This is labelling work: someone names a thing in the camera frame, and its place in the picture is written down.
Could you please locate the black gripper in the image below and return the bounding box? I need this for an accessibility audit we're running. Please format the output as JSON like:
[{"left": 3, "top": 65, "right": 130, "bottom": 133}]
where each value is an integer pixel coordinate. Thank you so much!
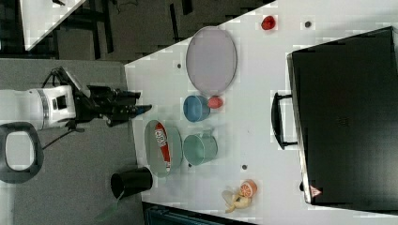
[{"left": 73, "top": 85, "right": 152, "bottom": 128}]

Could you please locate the red ketchup bottle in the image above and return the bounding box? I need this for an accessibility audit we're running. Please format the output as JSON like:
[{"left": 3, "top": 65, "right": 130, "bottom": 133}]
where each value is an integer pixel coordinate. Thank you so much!
[{"left": 155, "top": 122, "right": 171, "bottom": 172}]

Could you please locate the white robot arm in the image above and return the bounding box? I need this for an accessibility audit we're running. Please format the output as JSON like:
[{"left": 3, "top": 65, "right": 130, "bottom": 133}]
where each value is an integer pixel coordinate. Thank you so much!
[{"left": 1, "top": 85, "right": 152, "bottom": 130}]

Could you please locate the green oval strainer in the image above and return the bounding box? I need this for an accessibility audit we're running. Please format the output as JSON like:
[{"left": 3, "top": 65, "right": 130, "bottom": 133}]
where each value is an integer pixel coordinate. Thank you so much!
[{"left": 145, "top": 120, "right": 183, "bottom": 178}]

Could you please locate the blue cup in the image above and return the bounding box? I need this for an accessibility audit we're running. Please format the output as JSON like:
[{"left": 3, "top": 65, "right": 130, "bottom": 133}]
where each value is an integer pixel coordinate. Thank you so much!
[{"left": 183, "top": 96, "right": 210, "bottom": 123}]

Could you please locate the black cylinder cup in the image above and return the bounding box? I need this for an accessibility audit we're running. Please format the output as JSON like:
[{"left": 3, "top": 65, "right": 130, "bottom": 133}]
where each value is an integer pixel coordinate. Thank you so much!
[{"left": 111, "top": 167, "right": 153, "bottom": 199}]

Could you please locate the green mug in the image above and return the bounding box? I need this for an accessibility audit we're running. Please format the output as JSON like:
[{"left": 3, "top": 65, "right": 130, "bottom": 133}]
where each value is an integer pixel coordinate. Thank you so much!
[{"left": 183, "top": 129, "right": 218, "bottom": 166}]

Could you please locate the red strawberry toy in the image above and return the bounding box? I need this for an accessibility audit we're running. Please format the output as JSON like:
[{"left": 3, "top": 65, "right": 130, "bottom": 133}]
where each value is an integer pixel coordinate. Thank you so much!
[{"left": 207, "top": 97, "right": 223, "bottom": 109}]

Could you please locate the grey round plate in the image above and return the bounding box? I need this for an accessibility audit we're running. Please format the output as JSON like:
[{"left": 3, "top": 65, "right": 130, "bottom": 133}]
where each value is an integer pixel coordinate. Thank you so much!
[{"left": 186, "top": 26, "right": 237, "bottom": 96}]

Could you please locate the peeled banana toy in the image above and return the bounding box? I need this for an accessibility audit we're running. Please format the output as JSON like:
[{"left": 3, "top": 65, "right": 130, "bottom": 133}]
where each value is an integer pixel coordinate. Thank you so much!
[{"left": 222, "top": 190, "right": 252, "bottom": 213}]

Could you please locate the orange slice toy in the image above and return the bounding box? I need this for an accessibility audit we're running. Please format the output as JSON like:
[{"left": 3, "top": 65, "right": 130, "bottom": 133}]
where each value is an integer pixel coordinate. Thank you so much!
[{"left": 239, "top": 179, "right": 257, "bottom": 198}]

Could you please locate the black toaster oven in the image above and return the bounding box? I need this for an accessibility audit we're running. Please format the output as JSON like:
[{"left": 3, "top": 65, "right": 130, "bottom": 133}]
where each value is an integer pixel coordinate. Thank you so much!
[{"left": 287, "top": 26, "right": 398, "bottom": 215}]

